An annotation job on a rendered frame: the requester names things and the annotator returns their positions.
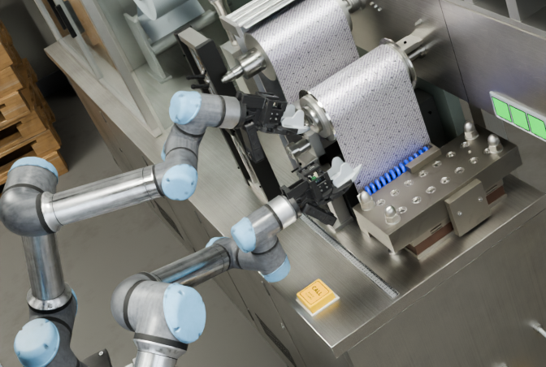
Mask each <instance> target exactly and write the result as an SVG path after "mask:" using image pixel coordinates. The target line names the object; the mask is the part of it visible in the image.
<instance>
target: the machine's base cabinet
mask: <svg viewBox="0 0 546 367"><path fill-rule="evenodd" d="M66 77H67V76H66ZM67 79H68V81H69V83H70V84H71V86H73V88H74V89H75V91H76V93H77V95H78V97H79V98H80V100H81V102H82V103H83V105H84V107H85V109H86V110H87V112H88V113H89V116H90V118H91V119H92V120H93V123H94V124H95V126H96V128H97V130H98V131H99V133H100V135H101V136H102V139H103V140H104V141H105V143H106V146H107V147H108V149H109V150H110V152H111V154H112V156H113V159H114V160H115V163H116V164H117V166H118V167H119V168H120V170H121V171H122V173H126V172H129V171H134V170H137V169H140V168H143V167H146V166H151V164H150V163H149V162H148V161H147V160H146V159H145V158H144V157H143V156H142V155H141V153H140V152H139V151H138V150H137V149H136V148H135V147H134V146H133V145H132V144H131V143H130V142H129V141H128V140H127V139H126V138H125V137H124V135H123V134H122V133H121V132H120V131H119V130H118V129H117V128H116V127H115V126H114V125H113V124H112V123H111V122H110V121H109V120H108V119H107V118H106V116H105V115H104V114H103V113H102V112H101V111H100V110H99V109H98V108H97V107H96V106H95V105H94V104H93V103H92V102H91V101H90V100H89V99H88V98H87V97H86V96H85V95H84V94H83V93H82V92H81V91H80V90H79V89H78V88H77V87H76V86H75V85H74V84H73V82H72V81H71V80H70V79H69V78H68V77H67ZM146 203H147V204H148V205H149V207H150V208H151V209H152V210H153V211H154V212H155V213H156V214H157V215H158V216H159V218H160V219H161V220H162V221H163V222H164V223H165V225H166V226H167V227H168V228H169V229H170V231H171V232H172V233H173V234H174V235H175V237H176V238H177V239H178V240H179V241H180V242H181V243H182V245H183V246H185V247H186V249H187V250H188V251H189V252H190V253H191V254H193V253H195V252H197V251H200V250H202V249H204V248H205V247H206V245H207V244H208V243H209V242H210V240H211V239H212V238H214V237H220V236H219V235H218V234H217V233H216V232H215V231H214V230H213V229H212V228H211V227H210V226H209V224H208V223H207V222H206V221H205V220H204V219H203V218H202V217H201V216H200V215H199V214H198V213H197V212H196V211H195V210H194V209H193V208H192V206H191V205H190V204H189V203H188V202H187V201H186V200H183V201H178V200H172V199H170V198H169V197H167V196H163V197H159V198H157V199H153V200H151V201H146ZM212 279H213V280H214V281H215V282H216V283H217V284H218V286H219V287H220V288H221V289H222V290H223V292H224V293H225V294H226V295H227V296H228V298H229V299H230V300H231V301H232V302H233V303H234V305H235V306H236V307H237V308H238V309H239V310H240V311H241V312H242V313H243V314H244V315H245V317H246V318H247V319H248V320H249V322H250V323H251V324H252V325H253V326H254V327H255V329H256V330H257V331H258V332H259V333H260V335H261V336H262V337H263V338H264V339H265V340H266V341H267V342H268V343H269V344H270V345H271V347H272V348H273V349H274V350H275V351H276V353H277V354H278V355H279V356H280V357H281V358H282V360H283V361H284V362H285V363H286V364H287V366H288V367H502V366H503V365H508V366H509V367H546V338H545V337H544V336H543V335H542V334H541V333H540V332H539V333H537V332H536V331H534V330H533V326H534V324H536V323H539V324H540V325H542V326H543V330H544V331H545V332H546V208H545V209H543V210H542V211H540V212H539V213H538V214H537V215H535V216H534V217H533V218H531V219H530V220H528V221H527V222H525V223H524V224H522V225H521V226H520V227H519V228H517V229H516V230H514V231H513V232H511V233H510V234H509V235H507V236H506V237H505V238H504V239H502V240H500V241H499V242H498V243H496V244H494V245H493V246H492V247H490V248H489V249H488V250H487V251H485V252H484V253H482V254H481V255H479V256H478V257H476V258H475V259H474V260H473V261H471V262H470V263H468V264H467V265H466V266H464V267H463V268H461V269H460V270H459V271H458V272H456V273H455V274H453V275H452V276H450V277H449V278H447V279H446V280H444V281H443V282H442V283H441V284H439V285H438V286H437V287H435V288H433V289H432V290H431V291H429V292H428V293H427V294H426V295H424V296H423V297H421V298H420V299H418V300H417V301H415V302H414V303H413V304H412V305H410V306H409V307H407V308H406V309H404V310H403V311H402V312H400V313H398V314H397V315H396V316H395V317H393V318H392V319H391V320H389V321H388V322H386V323H385V324H383V325H382V326H381V327H380V328H378V329H377V330H375V331H374V332H372V333H371V334H370V335H368V336H367V337H365V338H364V339H363V340H362V341H360V342H359V343H357V344H356V345H354V346H353V347H351V348H350V349H349V350H348V351H346V352H345V353H343V354H342V355H341V356H339V357H337V358H335V357H334V356H333V355H332V354H331V353H330V352H329V351H328V349H327V348H326V347H325V346H324V345H323V344H322V343H321V342H320V341H319V340H318V339H317V338H316V337H315V336H314V335H313V334H312V333H311V331H310V330H309V329H308V328H307V327H306V326H305V325H304V324H303V323H302V322H301V321H300V320H299V319H298V318H297V317H296V316H295V315H294V313H293V312H292V311H291V310H290V309H289V308H288V307H287V306H286V305H285V304H284V303H283V302H282V301H281V300H280V299H279V298H278V297H277V295H276V294H275V293H274V292H273V291H272V290H271V289H270V288H269V287H268V286H267V285H266V284H265V283H264V282H263V281H262V280H261V279H260V278H259V277H258V276H257V275H256V274H255V273H254V272H253V271H252V270H241V269H230V270H227V271H225V272H223V273H222V274H219V275H217V276H215V277H213V278H212Z"/></svg>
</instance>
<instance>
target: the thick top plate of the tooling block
mask: <svg viewBox="0 0 546 367"><path fill-rule="evenodd" d="M475 128H476V131H477V132H478V133H479V136H478V137H477V138H476V139H474V140H466V139H465V137H464V135H465V133H464V132H463V133H462V134H461V135H459V136H457V137H456V138H454V139H453V140H451V141H450V142H448V143H447V144H446V145H444V146H443V147H441V148H440V151H441V155H440V156H438V157H437V158H435V159H434V160H432V161H431V162H429V163H428V164H426V165H425V166H423V167H422V168H420V169H419V170H417V171H415V172H414V173H413V174H411V173H410V172H408V171H406V172H404V173H403V174H402V175H400V176H398V177H397V178H395V179H394V180H393V181H391V182H390V183H388V184H386V185H385V186H383V187H382V188H381V189H380V190H378V191H377V192H375V193H373V194H372V195H370V196H372V199H373V201H374V202H375V207H374V209H371V210H369V211H364V210H362V208H361V204H360V203H358V204H357V205H355V206H354V207H353V211H354V213H355V215H356V218H357V220H358V223H359V225H360V226H361V227H363V228H364V229H365V230H366V231H368V232H369V233H371V234H372V235H373V236H374V237H375V238H376V239H377V240H379V241H380V242H381V243H383V244H384V245H385V246H387V247H388V248H389V249H391V250H392V251H393V252H394V253H397V252H398V251H400V250H401V249H402V248H404V247H405V246H406V245H408V244H409V243H411V242H412V241H414V240H416V239H417V238H418V237H419V236H420V235H422V234H424V233H425V232H426V231H428V230H430V229H431V228H432V227H433V226H435V225H436V224H438V223H439V222H441V221H442V220H444V219H445V218H447V217H448V216H449V213H448V211H447V208H446V205H445V203H444V201H445V200H446V199H448V198H449V197H451V196H452V195H453V194H454V193H456V192H458V191H459V190H460V189H462V188H464V187H465V186H466V185H467V184H469V183H470V182H472V181H473V180H475V179H478V180H479V181H481V182H482V185H483V190H484V191H485V190H487V189H488V188H490V187H491V186H492V185H493V184H495V183H496V182H498V181H499V180H501V179H502V178H504V177H505V176H506V175H508V174H509V173H510V172H512V171H514V170H515V169H517V168H518V167H519V166H521V165H522V159H521V156H520V153H519V150H518V146H517V145H515V144H514V143H512V142H510V141H508V140H506V139H504V138H502V137H501V136H498V135H497V136H498V138H499V140H500V142H501V144H502V145H503V147H504V148H503V150H502V151H501V152H499V153H489V152H488V148H489V147H488V137H489V136H490V135H491V134H495V133H493V132H490V131H489V130H487V129H486V128H484V127H481V126H479V125H478V124H475ZM387 205H392V206H393V207H394V208H395V209H396V210H397V213H398V215H400V217H401V220H400V221H399V223H397V224H395V225H388V224H387V223H386V218H385V214H384V208H385V206H387Z"/></svg>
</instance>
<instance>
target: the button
mask: <svg viewBox="0 0 546 367"><path fill-rule="evenodd" d="M297 297H298V299H299V301H300V302H301V303H302V304H303V305H304V306H305V307H306V308H307V309H308V310H309V311H311V312H312V313H315V312H316V311H318V310H319V309H321V308H322V307H323V306H324V305H326V304H328V303H329V302H330V301H332V300H334V299H335V298H336V297H335V295H334V293H333V291H332V290H331V289H330V288H329V287H328V286H327V285H325V284H324V283H323V282H322V281H321V280H320V279H317V280H316V281H315V282H313V283H311V284H310V285H309V286H308V287H306V288H305V289H303V290H302V291H300V292H298V293H297Z"/></svg>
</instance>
